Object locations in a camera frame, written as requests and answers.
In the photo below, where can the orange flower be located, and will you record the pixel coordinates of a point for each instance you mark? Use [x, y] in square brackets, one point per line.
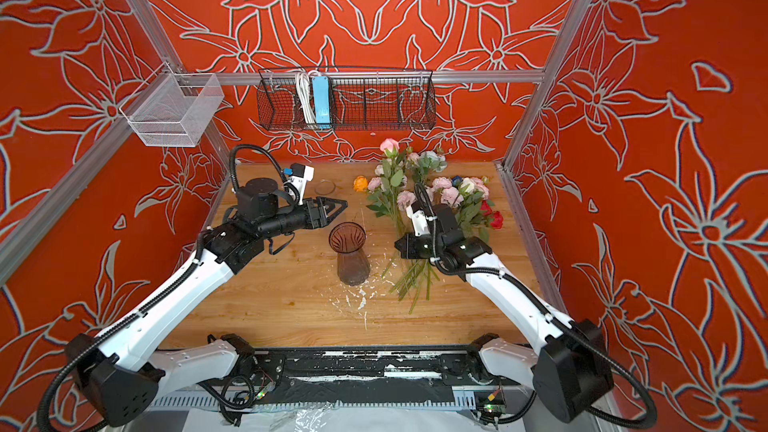
[360, 184]

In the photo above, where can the pink rose stem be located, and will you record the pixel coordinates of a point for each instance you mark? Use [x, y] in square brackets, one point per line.
[393, 163]

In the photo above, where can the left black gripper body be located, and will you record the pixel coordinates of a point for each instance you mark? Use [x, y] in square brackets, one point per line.
[303, 217]

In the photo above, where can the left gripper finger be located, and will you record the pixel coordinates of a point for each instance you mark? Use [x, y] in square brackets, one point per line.
[332, 211]
[332, 202]

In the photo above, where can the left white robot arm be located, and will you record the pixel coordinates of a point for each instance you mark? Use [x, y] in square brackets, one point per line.
[121, 370]

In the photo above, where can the clear glass vase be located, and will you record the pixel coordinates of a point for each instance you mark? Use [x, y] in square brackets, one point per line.
[325, 187]

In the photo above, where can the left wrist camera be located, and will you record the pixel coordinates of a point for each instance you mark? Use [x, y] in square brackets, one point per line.
[300, 175]

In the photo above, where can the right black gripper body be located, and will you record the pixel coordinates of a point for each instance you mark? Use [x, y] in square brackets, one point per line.
[420, 247]

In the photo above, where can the pink rose bunch right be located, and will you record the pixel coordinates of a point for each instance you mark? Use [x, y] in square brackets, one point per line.
[475, 196]

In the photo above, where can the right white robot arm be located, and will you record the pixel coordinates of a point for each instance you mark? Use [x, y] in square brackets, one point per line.
[565, 362]

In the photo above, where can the pink peony stem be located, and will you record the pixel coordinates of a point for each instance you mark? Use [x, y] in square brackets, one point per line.
[440, 201]

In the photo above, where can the light blue box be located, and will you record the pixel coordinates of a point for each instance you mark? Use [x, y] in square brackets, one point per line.
[321, 93]

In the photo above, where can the black wire wall basket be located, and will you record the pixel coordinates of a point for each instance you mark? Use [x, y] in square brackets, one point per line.
[361, 99]

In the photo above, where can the white green flower stem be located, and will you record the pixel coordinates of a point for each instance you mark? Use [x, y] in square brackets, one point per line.
[424, 164]

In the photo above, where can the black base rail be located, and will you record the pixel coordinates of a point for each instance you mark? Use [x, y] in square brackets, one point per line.
[367, 375]

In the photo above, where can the blue rose stem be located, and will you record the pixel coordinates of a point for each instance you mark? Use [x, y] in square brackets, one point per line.
[457, 180]

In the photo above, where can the clear acrylic wall bin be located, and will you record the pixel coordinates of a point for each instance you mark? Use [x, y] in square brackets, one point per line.
[167, 113]

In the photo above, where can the small pink flower bunch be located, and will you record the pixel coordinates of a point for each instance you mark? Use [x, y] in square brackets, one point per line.
[386, 199]

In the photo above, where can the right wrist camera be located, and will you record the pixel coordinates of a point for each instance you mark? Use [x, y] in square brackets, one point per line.
[418, 218]

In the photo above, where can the dark smoked glass vase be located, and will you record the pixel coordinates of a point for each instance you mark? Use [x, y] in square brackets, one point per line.
[347, 240]

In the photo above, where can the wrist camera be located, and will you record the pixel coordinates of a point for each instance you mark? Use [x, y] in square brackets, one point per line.
[418, 218]
[300, 175]

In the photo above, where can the red rose stem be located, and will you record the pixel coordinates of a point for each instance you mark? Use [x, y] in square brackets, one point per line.
[490, 218]

